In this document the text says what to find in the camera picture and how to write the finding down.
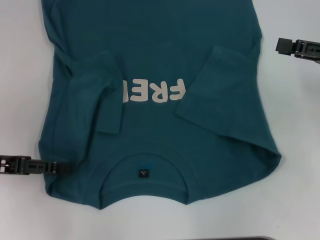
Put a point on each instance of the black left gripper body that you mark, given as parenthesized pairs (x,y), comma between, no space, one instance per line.
(12,165)

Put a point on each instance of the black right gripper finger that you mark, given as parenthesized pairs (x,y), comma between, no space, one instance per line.
(287,46)

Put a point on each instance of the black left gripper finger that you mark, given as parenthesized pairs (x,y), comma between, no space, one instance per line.
(50,167)

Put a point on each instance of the teal T-shirt with FREE print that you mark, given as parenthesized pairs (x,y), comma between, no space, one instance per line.
(162,32)

